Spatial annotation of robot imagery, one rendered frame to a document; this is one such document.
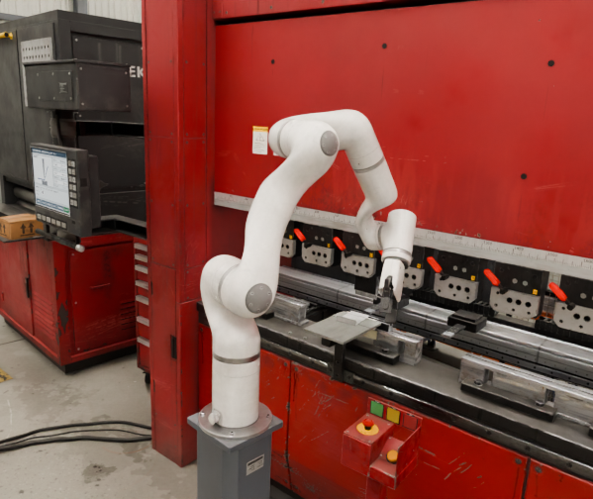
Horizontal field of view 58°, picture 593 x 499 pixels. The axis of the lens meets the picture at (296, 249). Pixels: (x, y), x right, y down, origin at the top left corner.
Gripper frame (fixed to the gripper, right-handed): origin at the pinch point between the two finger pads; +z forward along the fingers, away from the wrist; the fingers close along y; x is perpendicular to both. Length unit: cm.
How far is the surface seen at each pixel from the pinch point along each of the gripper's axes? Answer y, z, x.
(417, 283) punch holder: -41.7, -26.0, 0.3
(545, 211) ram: -15, -42, 40
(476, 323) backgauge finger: -68, -22, 21
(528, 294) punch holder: -31, -21, 37
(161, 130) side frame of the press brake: -21, -82, -117
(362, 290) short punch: -55, -26, -23
